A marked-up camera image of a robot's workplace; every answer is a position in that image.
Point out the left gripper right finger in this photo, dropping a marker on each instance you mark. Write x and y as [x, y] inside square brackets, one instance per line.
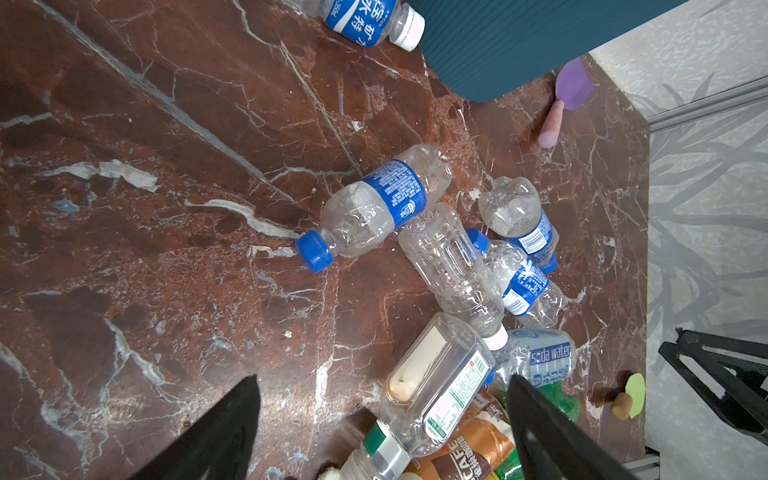
[549, 445]

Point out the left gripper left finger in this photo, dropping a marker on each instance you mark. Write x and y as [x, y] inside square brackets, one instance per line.
[217, 446]

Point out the green soda bottle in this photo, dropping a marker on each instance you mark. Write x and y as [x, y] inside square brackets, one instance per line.
[510, 468]

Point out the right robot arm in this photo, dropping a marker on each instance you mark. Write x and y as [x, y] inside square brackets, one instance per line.
[729, 375]

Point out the teal bin with yellow rim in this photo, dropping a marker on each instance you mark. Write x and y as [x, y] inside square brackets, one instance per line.
[483, 49]

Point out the brown tea bottle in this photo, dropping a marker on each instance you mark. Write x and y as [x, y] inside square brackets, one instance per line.
[482, 440]

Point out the soda water bottle blue cap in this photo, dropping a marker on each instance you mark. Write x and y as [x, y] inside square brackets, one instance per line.
[541, 356]

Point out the square clear bottle green label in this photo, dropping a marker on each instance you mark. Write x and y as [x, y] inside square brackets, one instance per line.
[423, 399]

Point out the crushed clear bottle blue label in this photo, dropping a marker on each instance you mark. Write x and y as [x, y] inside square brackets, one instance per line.
[527, 293]

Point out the clear ribbed bottle white cap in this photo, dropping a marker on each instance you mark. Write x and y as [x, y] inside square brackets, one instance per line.
[438, 246]

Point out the small clear bottle blue label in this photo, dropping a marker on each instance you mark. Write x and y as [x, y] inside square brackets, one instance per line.
[513, 210]

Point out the purple toy shovel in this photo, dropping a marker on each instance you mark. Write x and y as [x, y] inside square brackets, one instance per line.
[573, 87]

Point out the clear bottle blue label white cap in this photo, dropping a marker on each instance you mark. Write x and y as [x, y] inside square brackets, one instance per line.
[368, 22]

